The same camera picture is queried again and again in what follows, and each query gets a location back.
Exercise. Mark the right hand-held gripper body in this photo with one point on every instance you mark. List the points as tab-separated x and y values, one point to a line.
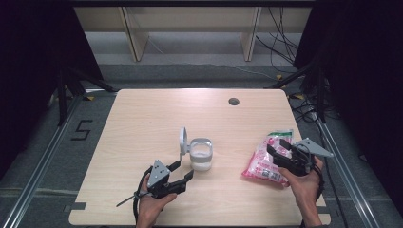
297	161

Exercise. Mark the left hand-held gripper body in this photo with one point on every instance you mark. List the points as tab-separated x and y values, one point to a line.
158	177

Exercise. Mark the pink and white plastic bag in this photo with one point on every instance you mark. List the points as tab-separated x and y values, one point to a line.
264	161

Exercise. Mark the clear jar with white lid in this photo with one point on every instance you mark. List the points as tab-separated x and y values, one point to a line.
200	155

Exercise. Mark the person's right hand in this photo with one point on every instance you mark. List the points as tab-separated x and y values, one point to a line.
305	188

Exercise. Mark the person's left hand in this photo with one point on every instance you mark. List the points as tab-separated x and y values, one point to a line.
152	205

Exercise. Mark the yellow tape piece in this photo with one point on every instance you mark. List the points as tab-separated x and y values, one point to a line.
298	96
279	77
90	98

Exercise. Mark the black tape piece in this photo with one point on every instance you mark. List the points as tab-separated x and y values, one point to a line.
321	209
78	206

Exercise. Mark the black metal stand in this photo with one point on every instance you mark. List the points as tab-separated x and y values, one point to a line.
320	91
66	91

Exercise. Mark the black curtain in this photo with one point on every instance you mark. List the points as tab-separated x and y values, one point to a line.
364	79
38	63

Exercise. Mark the wooden background desk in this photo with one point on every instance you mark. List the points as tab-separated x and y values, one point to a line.
190	19

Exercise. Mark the aluminium floor rail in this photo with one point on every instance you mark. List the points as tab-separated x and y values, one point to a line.
41	167
348	177

